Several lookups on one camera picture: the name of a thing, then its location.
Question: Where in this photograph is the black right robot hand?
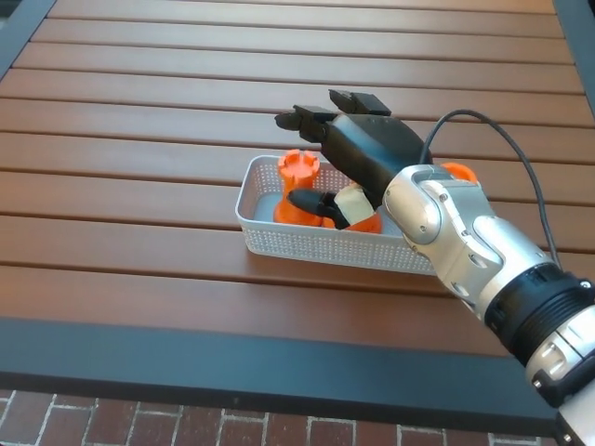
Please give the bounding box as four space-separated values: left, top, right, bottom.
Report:
273 88 433 232

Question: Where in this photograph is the orange slender chess piece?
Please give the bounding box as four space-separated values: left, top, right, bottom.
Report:
346 208 384 235

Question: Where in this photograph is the orange rook chess piece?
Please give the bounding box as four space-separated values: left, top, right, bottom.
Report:
272 149 324 228

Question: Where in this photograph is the orange cup-top chess piece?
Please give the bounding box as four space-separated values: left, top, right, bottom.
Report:
440 162 478 183

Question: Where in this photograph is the white perforated plastic basket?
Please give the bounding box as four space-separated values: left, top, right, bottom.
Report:
234 154 438 276

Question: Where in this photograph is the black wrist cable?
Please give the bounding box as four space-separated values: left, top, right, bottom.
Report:
417 109 563 273

